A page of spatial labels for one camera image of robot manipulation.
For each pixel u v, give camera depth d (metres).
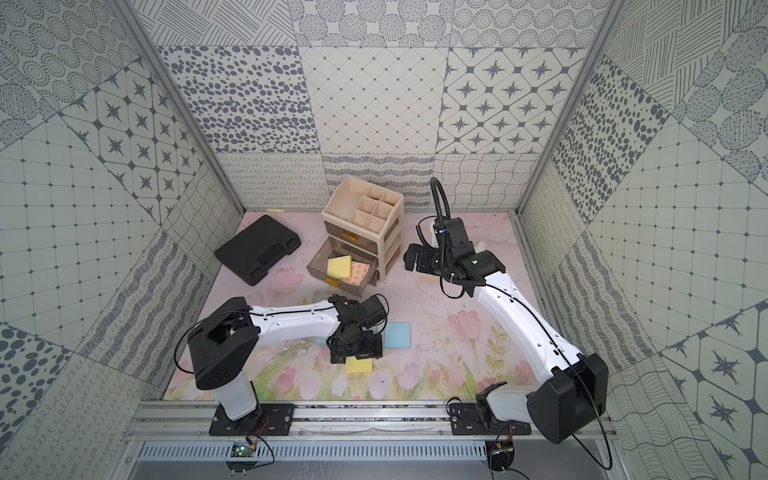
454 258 0.57
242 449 0.71
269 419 0.73
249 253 1.01
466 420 0.73
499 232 1.18
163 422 0.76
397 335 0.87
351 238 0.86
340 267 0.93
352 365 0.81
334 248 0.98
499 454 0.72
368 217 0.84
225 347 0.45
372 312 0.71
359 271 0.91
